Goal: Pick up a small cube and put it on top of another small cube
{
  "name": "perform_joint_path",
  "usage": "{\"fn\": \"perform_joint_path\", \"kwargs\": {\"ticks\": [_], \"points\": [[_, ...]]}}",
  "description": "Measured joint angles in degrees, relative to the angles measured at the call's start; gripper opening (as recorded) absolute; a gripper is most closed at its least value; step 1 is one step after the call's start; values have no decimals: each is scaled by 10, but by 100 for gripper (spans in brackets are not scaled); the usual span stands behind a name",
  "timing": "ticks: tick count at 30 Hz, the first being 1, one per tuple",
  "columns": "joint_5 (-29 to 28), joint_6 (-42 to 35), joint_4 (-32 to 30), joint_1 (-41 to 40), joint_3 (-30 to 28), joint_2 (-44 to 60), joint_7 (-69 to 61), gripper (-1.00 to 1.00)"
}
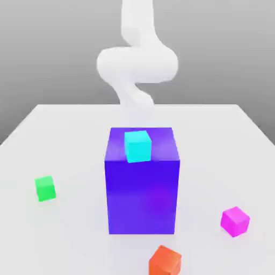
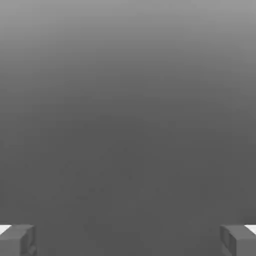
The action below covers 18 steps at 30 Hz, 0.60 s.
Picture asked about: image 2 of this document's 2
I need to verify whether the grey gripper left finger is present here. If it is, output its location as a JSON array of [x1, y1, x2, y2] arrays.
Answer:
[[0, 224, 38, 256]]

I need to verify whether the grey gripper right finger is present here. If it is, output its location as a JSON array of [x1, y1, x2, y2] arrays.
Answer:
[[219, 224, 256, 256]]

